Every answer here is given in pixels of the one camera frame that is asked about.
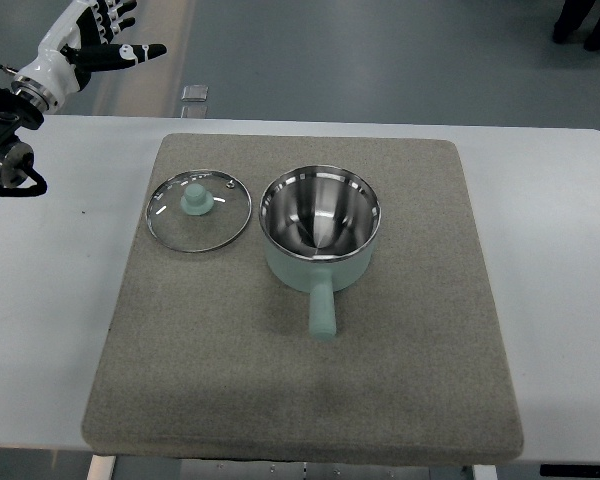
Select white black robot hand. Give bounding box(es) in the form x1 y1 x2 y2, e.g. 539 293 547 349
12 0 167 114

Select glass lid with green knob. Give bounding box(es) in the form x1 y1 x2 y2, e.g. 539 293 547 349
145 169 252 253

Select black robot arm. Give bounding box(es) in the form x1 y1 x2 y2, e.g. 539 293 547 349
0 78 48 198

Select metal floor plate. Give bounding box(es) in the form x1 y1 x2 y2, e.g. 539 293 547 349
181 84 208 119

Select mint green saucepan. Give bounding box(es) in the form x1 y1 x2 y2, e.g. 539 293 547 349
258 165 381 341

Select grey felt mat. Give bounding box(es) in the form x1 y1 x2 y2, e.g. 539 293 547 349
82 134 524 466

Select person's dark legs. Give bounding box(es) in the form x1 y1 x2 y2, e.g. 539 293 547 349
551 0 600 52

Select white table frame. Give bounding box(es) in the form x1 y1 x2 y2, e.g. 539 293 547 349
85 453 499 480

